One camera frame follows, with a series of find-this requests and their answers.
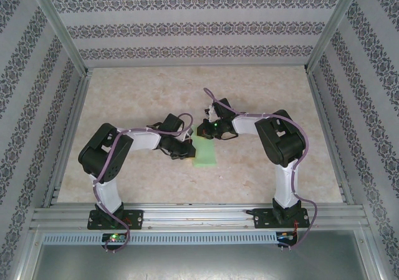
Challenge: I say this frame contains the aluminium frame post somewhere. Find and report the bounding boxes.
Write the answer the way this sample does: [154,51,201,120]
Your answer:
[304,0,365,74]
[24,0,93,78]

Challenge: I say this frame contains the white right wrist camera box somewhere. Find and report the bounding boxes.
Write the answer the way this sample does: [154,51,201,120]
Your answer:
[204,104,219,121]

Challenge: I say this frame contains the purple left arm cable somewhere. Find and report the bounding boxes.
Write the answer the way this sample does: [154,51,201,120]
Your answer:
[92,113,195,253]

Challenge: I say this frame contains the grey metal sheet panel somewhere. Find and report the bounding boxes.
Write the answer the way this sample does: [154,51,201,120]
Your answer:
[31,229,381,280]

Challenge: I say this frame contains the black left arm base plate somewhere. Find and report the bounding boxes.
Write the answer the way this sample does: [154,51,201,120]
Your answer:
[88,210,144,231]

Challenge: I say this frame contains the grey slotted cable duct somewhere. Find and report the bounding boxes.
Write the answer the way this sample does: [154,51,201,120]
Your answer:
[42,232,299,245]

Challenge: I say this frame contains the aluminium lower frame strut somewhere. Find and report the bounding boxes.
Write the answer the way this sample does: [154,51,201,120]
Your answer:
[363,226,390,280]
[14,225,43,280]

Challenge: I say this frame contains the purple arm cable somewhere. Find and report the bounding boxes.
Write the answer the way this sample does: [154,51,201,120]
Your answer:
[203,87,321,251]
[92,113,195,253]

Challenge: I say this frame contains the aluminium mounting rail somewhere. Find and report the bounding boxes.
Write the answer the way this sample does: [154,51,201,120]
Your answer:
[29,203,370,231]

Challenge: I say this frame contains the green paper sheet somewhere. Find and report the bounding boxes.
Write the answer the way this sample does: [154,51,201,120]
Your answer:
[191,123,218,169]

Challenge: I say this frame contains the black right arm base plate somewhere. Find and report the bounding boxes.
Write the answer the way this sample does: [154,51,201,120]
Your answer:
[254,208,310,230]

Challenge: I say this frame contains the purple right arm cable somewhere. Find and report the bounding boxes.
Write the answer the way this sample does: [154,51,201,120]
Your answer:
[203,87,321,251]

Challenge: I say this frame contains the aluminium side rail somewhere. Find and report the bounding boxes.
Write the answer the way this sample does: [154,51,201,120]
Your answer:
[305,67,356,206]
[42,69,94,208]

